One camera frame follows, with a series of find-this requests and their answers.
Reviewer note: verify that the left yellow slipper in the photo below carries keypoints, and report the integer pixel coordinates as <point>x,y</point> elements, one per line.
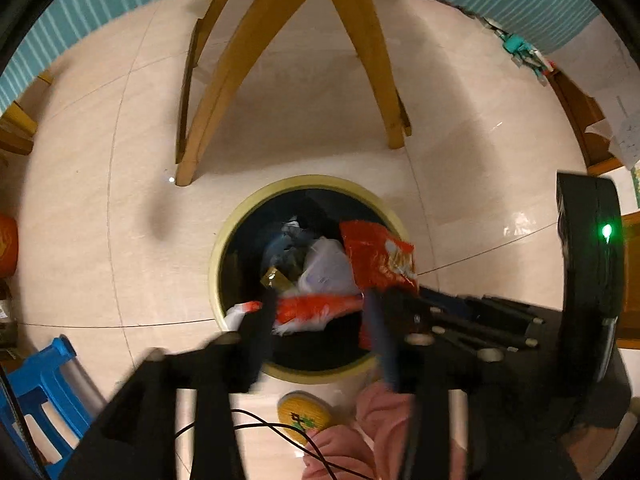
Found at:
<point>303,415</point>

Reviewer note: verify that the red white snack wrapper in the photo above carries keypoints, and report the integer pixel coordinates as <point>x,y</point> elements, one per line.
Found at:
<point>312,313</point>

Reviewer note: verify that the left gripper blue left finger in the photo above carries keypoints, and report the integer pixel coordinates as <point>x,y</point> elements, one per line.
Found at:
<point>255,330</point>

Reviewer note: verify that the red snack bag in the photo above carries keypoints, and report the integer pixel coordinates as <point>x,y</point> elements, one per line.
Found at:
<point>379,259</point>

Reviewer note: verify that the white black plastic wrapper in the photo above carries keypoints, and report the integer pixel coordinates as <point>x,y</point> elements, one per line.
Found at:
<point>288,246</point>

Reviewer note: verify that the dark bin with yellow rim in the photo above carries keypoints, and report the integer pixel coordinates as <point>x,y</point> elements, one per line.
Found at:
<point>321,204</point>

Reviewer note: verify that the pink trouser legs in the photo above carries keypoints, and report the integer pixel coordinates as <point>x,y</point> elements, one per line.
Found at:
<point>371,446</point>

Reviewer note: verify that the wooden table legs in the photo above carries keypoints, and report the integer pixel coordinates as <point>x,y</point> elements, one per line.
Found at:
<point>305,61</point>

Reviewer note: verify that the teal toy scooter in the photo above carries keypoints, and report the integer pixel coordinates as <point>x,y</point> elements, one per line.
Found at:
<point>523,53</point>

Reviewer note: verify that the blue plastic stool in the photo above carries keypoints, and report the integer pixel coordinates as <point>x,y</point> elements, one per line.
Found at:
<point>34,383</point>

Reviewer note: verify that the white blue small carton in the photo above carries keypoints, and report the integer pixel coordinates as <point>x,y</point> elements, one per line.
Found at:
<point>327,270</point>

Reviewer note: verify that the yellow white rectangular box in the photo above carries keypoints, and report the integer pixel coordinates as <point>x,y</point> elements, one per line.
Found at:
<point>277,281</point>

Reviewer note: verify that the yellow plastic stool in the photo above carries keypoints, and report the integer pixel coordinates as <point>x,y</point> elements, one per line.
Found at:
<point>19,123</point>

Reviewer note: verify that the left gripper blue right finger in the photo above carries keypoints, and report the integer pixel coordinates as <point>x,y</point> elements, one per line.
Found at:
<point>380,310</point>

